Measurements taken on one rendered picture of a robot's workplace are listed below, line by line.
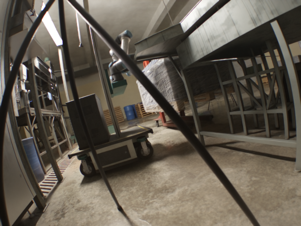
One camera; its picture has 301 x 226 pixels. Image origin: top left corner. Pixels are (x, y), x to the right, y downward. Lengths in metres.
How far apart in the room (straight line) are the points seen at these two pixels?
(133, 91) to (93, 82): 3.02
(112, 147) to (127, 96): 9.36
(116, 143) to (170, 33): 1.15
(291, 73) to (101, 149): 1.59
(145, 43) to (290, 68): 1.16
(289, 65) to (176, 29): 0.93
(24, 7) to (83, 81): 9.49
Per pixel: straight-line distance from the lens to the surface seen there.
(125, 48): 1.65
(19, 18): 1.83
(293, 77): 0.83
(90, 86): 10.84
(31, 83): 2.01
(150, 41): 1.40
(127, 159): 1.54
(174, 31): 1.34
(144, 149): 1.61
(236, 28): 0.96
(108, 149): 1.51
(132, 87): 10.92
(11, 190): 1.15
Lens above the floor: 0.56
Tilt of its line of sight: 3 degrees down
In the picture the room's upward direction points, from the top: 16 degrees counter-clockwise
